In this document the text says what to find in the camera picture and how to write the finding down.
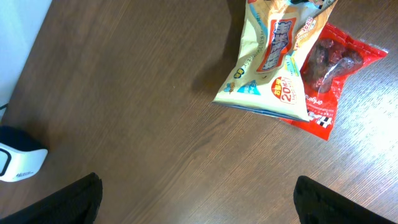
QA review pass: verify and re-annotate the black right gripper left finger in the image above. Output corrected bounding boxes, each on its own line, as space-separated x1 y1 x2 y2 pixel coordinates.
1 173 103 224

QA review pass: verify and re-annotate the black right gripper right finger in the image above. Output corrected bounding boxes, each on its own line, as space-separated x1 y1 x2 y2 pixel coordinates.
294 175 394 224

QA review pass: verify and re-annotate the red snack bag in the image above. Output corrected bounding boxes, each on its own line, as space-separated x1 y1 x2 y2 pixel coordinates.
283 23 388 141

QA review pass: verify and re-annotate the cream bee snack bag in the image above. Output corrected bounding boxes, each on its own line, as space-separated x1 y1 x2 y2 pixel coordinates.
213 0 337 122

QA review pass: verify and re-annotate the white barcode scanner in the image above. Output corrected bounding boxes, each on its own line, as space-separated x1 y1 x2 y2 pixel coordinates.
1 126 48 182

